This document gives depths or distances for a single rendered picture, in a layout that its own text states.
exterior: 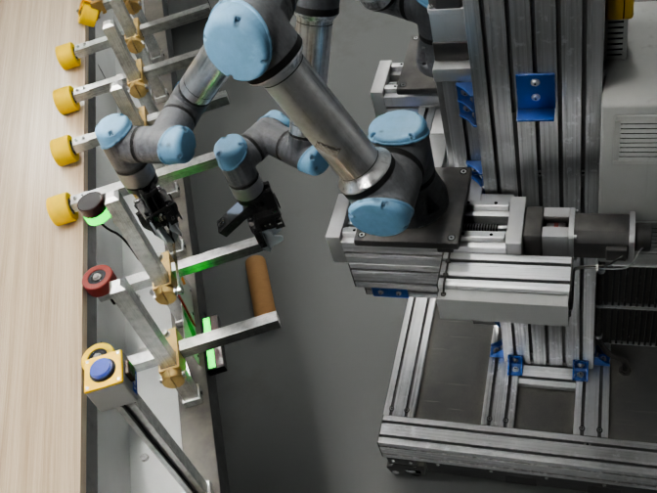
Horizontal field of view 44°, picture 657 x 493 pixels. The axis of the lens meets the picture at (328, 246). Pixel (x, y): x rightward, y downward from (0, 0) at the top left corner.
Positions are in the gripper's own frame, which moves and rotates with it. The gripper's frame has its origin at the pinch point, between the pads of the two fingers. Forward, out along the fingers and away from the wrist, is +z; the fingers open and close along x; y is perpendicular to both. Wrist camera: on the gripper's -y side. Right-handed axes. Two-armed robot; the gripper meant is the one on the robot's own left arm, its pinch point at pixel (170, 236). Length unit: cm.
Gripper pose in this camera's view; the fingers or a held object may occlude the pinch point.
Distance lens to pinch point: 191.0
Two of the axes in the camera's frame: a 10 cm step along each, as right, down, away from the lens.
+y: 5.2, 5.4, -6.7
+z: 2.3, 6.6, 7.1
